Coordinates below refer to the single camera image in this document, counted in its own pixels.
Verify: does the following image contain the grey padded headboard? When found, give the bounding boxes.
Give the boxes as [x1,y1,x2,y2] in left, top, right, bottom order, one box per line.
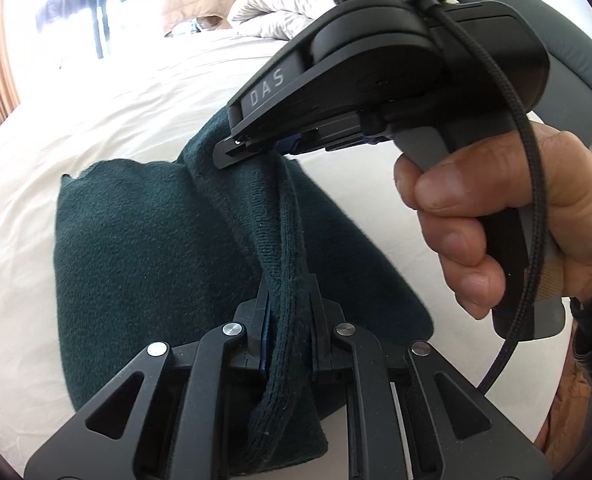
[446,0,592,161]

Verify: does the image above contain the person's brown clothing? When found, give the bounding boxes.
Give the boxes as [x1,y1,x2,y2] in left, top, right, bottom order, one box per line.
[533,360,592,456]

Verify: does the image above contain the black braided cable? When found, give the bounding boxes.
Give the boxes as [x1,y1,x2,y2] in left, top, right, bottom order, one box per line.
[361,0,549,396]

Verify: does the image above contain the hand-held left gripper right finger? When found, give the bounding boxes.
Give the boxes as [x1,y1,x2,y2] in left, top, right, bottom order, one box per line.
[306,274,547,480]

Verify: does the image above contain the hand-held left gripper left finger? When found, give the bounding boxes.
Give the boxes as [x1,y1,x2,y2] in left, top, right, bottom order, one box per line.
[23,275,277,480]

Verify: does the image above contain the dark green knit sweater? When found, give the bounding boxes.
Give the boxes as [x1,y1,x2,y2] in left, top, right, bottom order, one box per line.
[56,110,434,478]

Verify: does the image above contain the bed with white sheet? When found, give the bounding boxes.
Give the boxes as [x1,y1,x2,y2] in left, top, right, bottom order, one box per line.
[0,30,577,461]

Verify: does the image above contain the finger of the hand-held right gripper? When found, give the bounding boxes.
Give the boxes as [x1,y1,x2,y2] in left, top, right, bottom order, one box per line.
[213,127,337,171]

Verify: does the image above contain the person's right hand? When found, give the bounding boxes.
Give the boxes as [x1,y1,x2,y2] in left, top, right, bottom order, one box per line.
[393,122,592,319]

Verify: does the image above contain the white pillows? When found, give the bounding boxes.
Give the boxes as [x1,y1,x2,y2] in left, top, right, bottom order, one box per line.
[226,0,337,41]

